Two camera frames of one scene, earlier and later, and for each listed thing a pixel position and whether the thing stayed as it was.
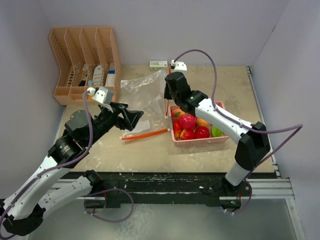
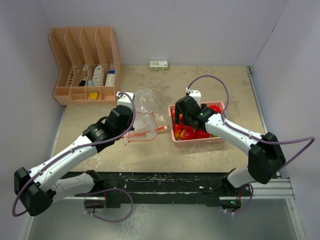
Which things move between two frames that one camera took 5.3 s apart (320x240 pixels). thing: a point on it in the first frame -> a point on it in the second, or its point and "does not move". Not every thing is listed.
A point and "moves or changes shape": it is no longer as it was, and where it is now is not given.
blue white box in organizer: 110,80 does not move
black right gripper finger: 166,92 -> 178,109
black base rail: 198,189 does not move
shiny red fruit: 202,132 does not move
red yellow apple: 187,134 does not move
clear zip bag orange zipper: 154,119 moves or changes shape
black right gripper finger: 172,93 -> 187,118
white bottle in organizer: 97,76 does not move
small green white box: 156,65 does not move
